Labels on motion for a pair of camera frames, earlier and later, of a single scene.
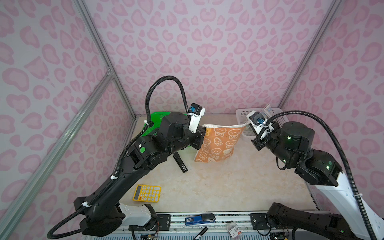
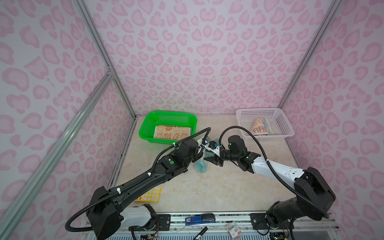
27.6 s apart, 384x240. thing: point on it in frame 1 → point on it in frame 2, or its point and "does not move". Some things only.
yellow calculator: [147, 193] does not move
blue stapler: [205, 218] does not move
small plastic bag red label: [234, 230] does not move
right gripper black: [256, 141] → [212, 159]
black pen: [201, 233] does not move
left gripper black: [200, 137] → [198, 158]
